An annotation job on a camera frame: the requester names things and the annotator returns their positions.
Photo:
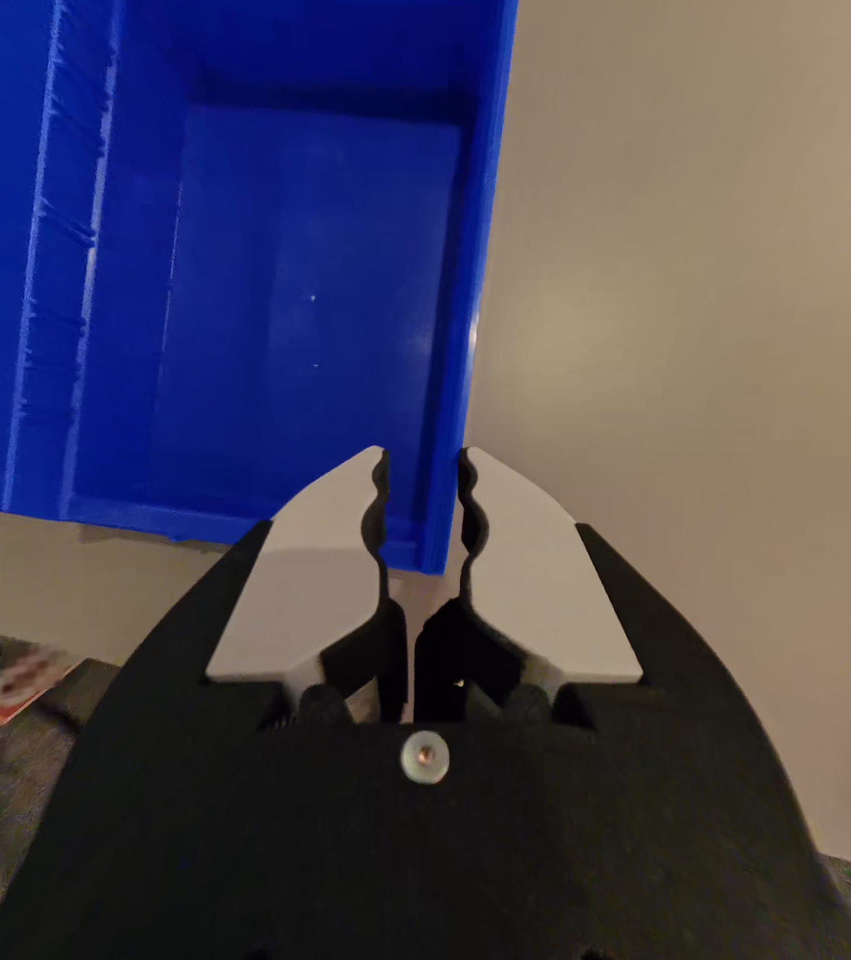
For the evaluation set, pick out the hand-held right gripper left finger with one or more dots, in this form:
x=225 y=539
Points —
x=298 y=600

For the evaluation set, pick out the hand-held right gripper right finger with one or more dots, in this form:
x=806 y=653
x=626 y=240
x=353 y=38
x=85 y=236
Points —
x=553 y=600

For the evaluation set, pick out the blue plastic bin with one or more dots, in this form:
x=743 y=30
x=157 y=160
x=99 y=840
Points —
x=245 y=262

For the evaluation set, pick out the red white booklet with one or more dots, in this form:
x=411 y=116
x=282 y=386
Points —
x=13 y=686

